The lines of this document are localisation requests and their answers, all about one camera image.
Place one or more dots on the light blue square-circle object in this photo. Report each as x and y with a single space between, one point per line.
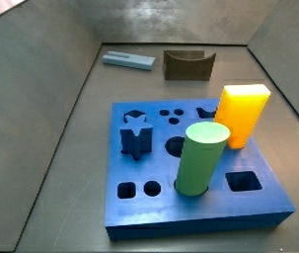
129 60

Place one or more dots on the blue foam fixture block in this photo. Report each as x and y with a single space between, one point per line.
145 208

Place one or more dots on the dark blue star peg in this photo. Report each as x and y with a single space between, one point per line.
137 134

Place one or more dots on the green cylinder peg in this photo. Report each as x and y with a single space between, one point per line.
204 145

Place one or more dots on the yellow rectangular block peg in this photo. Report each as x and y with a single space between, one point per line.
242 103

